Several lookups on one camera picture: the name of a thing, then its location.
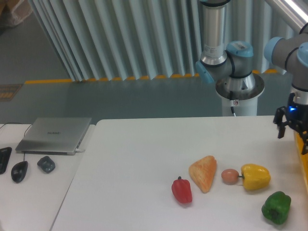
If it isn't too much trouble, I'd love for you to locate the black keyboard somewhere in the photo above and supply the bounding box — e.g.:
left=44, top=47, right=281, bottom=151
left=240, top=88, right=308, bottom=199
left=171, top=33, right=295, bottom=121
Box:
left=0, top=147, right=12, bottom=175

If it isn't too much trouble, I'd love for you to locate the silver closed laptop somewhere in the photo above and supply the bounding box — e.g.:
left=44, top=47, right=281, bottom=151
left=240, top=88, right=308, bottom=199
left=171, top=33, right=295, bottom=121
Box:
left=15, top=117, right=91, bottom=155

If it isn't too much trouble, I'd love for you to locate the black computer mouse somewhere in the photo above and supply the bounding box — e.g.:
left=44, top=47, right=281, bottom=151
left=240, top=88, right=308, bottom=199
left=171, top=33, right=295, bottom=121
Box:
left=11, top=161, right=28, bottom=183

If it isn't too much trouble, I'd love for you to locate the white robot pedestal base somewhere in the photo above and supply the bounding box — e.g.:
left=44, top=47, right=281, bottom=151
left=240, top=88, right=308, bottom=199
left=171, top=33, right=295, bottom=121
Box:
left=216, top=73, right=265, bottom=116

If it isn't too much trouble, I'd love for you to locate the red bell pepper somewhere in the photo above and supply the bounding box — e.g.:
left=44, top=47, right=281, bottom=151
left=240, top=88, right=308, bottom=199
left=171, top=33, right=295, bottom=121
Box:
left=171, top=176, right=193, bottom=204

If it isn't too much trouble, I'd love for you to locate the yellow bell pepper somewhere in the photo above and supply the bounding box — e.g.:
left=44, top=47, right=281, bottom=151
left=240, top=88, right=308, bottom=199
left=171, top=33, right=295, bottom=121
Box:
left=238, top=164, right=271, bottom=191

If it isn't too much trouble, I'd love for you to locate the green bell pepper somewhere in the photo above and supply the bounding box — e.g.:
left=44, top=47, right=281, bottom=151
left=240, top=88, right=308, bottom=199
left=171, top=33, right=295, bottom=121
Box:
left=261, top=191, right=292, bottom=225

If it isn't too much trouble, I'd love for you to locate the dark grey small device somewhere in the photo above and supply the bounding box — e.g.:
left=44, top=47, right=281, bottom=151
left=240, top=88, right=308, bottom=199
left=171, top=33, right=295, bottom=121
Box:
left=37, top=156, right=56, bottom=174

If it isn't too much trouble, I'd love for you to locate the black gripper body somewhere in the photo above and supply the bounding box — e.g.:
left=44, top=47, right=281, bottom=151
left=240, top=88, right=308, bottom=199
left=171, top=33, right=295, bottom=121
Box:
left=282, top=92, right=308, bottom=131

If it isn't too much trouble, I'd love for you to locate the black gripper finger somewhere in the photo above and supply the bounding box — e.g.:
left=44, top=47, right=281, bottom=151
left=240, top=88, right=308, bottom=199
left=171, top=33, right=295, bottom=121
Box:
left=298, top=128, right=308, bottom=154
left=273, top=107, right=288, bottom=139

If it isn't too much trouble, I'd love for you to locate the brown egg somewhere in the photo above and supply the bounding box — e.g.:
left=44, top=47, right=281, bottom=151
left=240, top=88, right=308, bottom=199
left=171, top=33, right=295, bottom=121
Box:
left=221, top=168, right=239, bottom=185

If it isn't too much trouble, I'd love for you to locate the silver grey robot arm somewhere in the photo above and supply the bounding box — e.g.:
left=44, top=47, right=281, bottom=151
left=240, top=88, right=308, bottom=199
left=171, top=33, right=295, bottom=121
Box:
left=195, top=0, right=308, bottom=154

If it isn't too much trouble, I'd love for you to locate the white pleated curtain screen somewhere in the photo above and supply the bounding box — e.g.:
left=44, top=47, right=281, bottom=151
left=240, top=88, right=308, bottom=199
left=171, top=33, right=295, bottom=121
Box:
left=30, top=0, right=308, bottom=81

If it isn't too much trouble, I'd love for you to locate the black mouse cable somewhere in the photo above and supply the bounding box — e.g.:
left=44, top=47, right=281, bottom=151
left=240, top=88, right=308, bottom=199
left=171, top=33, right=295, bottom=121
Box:
left=0, top=122, right=33, bottom=162

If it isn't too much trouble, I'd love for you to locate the triangular orange bread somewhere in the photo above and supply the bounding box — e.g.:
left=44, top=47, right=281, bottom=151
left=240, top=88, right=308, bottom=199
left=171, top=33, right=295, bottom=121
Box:
left=189, top=155, right=217, bottom=193

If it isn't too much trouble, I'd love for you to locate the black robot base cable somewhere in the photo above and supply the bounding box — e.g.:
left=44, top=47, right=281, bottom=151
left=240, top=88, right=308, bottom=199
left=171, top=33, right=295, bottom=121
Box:
left=229, top=90, right=237, bottom=117

